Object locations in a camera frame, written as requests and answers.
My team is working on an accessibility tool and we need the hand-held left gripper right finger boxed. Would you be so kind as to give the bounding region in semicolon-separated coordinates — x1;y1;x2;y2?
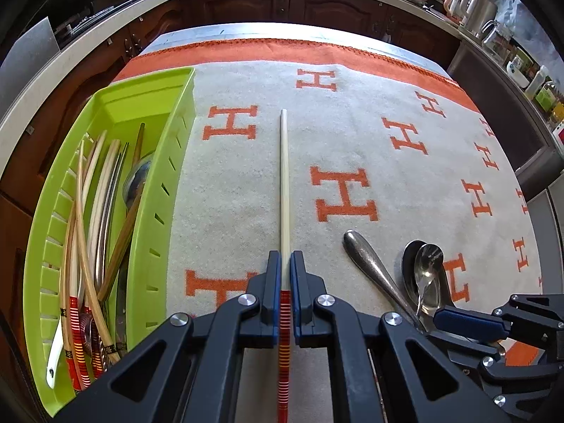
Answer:
288;250;498;423

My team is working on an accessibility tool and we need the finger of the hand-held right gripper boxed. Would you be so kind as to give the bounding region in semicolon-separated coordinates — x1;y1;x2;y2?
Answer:
441;337;564;421
433;294;564;342

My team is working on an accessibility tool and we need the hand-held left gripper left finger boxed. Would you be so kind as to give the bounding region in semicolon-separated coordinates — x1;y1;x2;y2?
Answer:
55;250;283;423

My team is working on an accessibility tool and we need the small steel spoon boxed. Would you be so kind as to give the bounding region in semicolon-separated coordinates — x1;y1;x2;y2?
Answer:
414;242;445;317

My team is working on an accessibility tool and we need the large steel spoon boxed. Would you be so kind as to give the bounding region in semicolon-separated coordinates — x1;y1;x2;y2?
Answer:
401;239;456;318

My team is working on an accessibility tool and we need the cream chopstick red patterned end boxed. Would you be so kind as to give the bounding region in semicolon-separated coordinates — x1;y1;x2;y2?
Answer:
78;139;122;382
62;139;89;392
277;109;292;423

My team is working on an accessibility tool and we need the brown wooden chopstick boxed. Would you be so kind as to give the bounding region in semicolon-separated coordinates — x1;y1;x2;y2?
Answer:
76;139;122;364
96;122;146;302

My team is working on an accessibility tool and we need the steel chopstick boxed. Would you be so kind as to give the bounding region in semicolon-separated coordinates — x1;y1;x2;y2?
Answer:
94;141;129;287

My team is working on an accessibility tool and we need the green plastic utensil tray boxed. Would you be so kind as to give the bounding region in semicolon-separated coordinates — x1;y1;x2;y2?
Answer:
22;66;197;419

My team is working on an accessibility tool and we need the orange and grey printed blanket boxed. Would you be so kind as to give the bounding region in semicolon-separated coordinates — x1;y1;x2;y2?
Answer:
110;37;547;423

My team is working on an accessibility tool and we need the grey metal counter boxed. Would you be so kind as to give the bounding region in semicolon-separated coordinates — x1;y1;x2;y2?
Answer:
446;37;564;212

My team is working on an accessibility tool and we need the green bottle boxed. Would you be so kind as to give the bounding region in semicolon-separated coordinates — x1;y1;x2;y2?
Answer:
533;81;560;111

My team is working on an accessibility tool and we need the pale checked tablecloth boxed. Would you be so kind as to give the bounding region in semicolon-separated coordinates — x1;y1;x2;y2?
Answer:
145;22;450;75

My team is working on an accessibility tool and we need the white bottle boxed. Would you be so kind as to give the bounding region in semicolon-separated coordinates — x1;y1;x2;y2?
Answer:
531;65;549;93

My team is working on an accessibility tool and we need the white jar blue label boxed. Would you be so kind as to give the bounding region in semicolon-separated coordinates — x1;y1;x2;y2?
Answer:
504;55;532;89

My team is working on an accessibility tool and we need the glass pitcher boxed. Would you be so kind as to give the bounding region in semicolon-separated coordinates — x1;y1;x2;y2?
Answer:
480;20;514;60

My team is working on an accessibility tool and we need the white electric kettle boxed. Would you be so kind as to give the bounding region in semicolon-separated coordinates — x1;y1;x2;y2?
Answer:
458;0;483;25

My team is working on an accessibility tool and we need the black gas stove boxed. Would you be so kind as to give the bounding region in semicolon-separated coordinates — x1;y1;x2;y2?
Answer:
44;0;155;51

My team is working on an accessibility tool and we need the stainless steel panel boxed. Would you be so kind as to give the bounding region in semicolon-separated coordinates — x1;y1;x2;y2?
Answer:
0;17;61;117

